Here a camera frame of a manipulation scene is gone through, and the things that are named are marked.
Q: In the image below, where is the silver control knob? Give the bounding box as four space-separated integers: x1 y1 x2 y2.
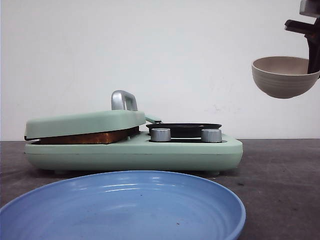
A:
201 129 223 143
150 128 171 143

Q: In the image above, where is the mint green breakfast maker base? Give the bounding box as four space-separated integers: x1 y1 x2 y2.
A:
25 131 243 172

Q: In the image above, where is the beige ribbed bowl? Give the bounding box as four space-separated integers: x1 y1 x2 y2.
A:
251 56 320 99

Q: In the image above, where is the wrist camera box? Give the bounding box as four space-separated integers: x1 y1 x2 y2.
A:
299 0 320 18

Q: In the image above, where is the right silver control knob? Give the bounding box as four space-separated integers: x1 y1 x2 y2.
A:
201 129 223 143

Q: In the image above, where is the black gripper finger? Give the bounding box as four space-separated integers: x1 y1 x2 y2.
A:
307 37 320 74

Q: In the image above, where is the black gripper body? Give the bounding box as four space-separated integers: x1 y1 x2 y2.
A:
284 17 320 40

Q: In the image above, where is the left silver control knob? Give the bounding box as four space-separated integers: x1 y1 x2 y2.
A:
150 128 171 143

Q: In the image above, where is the blue round plate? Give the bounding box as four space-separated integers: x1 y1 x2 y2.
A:
0 170 246 240

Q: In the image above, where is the white bread slice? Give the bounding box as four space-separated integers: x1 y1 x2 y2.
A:
36 126 140 145

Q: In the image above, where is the black frying pan green handle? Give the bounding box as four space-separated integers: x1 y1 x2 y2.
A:
145 115 222 138

